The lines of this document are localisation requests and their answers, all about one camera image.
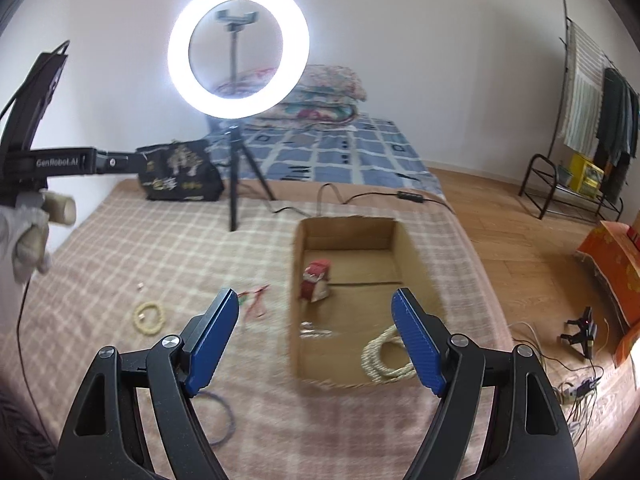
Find dark thin bangle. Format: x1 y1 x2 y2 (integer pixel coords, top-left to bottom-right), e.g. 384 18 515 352
200 390 235 447

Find black phone holder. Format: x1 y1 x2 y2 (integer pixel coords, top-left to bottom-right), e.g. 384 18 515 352
215 7 258 83

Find striped towel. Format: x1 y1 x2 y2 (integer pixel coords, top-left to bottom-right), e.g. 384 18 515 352
559 22 608 153

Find beige plaid blanket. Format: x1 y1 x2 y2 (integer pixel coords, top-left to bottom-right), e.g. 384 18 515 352
0 177 621 480

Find cardboard box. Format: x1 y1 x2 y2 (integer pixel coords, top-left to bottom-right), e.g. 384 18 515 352
289 216 448 391

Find cream bead bracelet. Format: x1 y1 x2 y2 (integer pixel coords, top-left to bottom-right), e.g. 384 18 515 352
132 301 167 333

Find black tripod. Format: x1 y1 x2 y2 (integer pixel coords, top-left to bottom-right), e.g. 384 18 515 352
207 120 276 233

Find black printed bag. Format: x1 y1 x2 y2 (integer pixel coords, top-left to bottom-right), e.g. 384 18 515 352
136 139 225 203

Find folded floral quilts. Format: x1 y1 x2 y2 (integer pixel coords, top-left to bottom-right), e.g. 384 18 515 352
215 65 368 128

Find white bead necklace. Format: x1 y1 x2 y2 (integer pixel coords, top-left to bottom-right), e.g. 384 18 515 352
300 324 426 392

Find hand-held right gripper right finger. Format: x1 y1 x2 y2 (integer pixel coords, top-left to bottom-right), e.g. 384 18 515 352
391 287 581 480

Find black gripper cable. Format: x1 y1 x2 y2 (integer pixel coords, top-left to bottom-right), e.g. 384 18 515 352
0 42 70 453

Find power strip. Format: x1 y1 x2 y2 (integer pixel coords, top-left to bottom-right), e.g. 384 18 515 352
557 377 601 403

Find dark hanging clothes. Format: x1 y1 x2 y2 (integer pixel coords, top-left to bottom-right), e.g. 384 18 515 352
595 67 640 193

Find green and white bead bracelet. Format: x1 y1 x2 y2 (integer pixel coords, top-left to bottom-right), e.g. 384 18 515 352
236 284 272 333

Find orange printed box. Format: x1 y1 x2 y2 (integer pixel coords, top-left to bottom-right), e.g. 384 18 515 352
575 220 640 368

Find white floor cables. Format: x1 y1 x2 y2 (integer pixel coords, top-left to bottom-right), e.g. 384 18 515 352
510 320 616 461

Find white ring light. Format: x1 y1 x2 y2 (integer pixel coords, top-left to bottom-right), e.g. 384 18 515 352
167 0 311 121

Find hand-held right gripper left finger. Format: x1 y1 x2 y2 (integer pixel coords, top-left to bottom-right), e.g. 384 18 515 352
57 287 241 480

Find black clothes rack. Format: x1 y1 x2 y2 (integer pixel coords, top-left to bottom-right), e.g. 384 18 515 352
518 0 640 221

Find red wrist watch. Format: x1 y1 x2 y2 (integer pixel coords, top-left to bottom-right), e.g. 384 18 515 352
299 259 332 303

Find small black device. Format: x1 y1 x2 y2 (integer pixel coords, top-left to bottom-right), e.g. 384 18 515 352
559 306 598 361

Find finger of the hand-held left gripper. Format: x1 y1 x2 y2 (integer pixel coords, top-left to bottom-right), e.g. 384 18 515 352
96 148 152 177

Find person's left hand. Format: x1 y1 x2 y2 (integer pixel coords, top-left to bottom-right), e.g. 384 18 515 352
0 194 52 285

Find dark striped cloth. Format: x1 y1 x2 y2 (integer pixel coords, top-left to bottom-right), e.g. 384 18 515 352
0 390 56 480

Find blue checked bed sheet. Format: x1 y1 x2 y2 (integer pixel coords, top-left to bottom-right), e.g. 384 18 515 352
202 112 446 201

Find black ring light cable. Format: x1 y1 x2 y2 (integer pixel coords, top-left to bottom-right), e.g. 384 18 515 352
270 184 449 216

